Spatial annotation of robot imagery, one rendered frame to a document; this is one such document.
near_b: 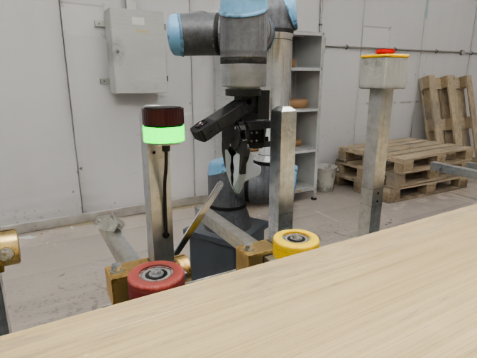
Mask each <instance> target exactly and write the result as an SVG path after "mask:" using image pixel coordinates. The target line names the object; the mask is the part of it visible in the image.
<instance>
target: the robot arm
mask: <svg viewBox="0 0 477 358"><path fill-rule="evenodd" d="M297 29H298V25H297V9H296V1H295V0H220V5H219V6H215V7H213V8H210V9H206V10H203V11H195V12H192V13H174V14H171V15H170V16H169V18H168V24H167V35H168V44H169V47H170V50H171V52H172V54H173V55H178V56H182V57H184V56H198V55H220V77H221V86H222V87H227V89H225V95H226V96H234V100H233V101H232V102H229V103H228V104H227V105H225V106H224V107H222V108H221V109H219V110H217V111H216V112H214V113H213V114H211V115H210V116H208V117H207V118H205V119H203V120H201V121H199V122H197V123H196V124H195V125H194V126H193V127H191V128H190V131H191V132H192V135H193V136H194V139H197V140H198V141H201V142H206V141H208V140H210V139H211V138H212V137H213V136H215V135H217V134H218V133H219V132H221V131H222V143H221V149H222V156H223V157H222V158H216V159H214V160H212V161H210V162H209V165H208V173H207V175H208V197H209V195H210V193H211V192H212V190H213V189H214V187H215V185H216V184H217V183H218V182H219V181H222V182H223V184H224V185H223V188H222V189H221V190H220V192H219V194H218V195H217V197H216V198H215V200H214V201H213V203H212V205H211V206H210V209H211V210H213V211H215V212H216V213H217V214H219V215H221V216H222V217H223V218H224V219H226V220H228V221H229V222H230V223H232V224H234V225H235V226H237V227H238V228H239V229H241V230H243V231H244V232H245V231H247V230H249V229H250V228H251V218H250V215H249V213H248V210H247V208H246V203H247V202H255V203H268V204H269V185H270V121H271V110H272V109H274V108H276V107H277V106H290V89H291V70H292V37H293V33H294V31H296V30H297ZM250 148H254V149H257V148H259V151H258V155H257V156H255V157H254V158H253V154H252V153H251V152H250Z"/></svg>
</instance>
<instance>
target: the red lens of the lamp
mask: <svg viewBox="0 0 477 358"><path fill-rule="evenodd" d="M141 114H142V124H143V125H147V126H173V125H180V124H184V107H182V108H180V109H144V108H141Z"/></svg>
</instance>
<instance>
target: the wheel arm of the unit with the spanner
mask: <svg viewBox="0 0 477 358"><path fill-rule="evenodd" d="M109 216H110V215H102V216H97V218H98V219H100V220H106V219H107V218H108V217H109ZM98 230H99V232H100V234H101V235H102V237H103V239H104V241H105V242H106V245H107V246H108V248H109V250H110V252H111V254H112V255H113V257H114V259H115V261H116V262H119V263H126V262H129V261H135V260H138V259H140V258H139V257H138V255H137V253H136V252H135V251H134V250H133V248H132V246H131V245H130V244H129V242H128V241H127V239H126V238H125V236H124V235H123V233H122V232H121V230H120V229H119V228H116V229H115V231H114V232H110V231H105V230H102V229H98Z"/></svg>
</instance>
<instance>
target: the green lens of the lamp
mask: <svg viewBox="0 0 477 358"><path fill-rule="evenodd" d="M184 140H185V125H183V126H178V127H171V128H150V127H145V126H144V125H143V142H145V143H157V144H164V143H179V142H182V141H184Z"/></svg>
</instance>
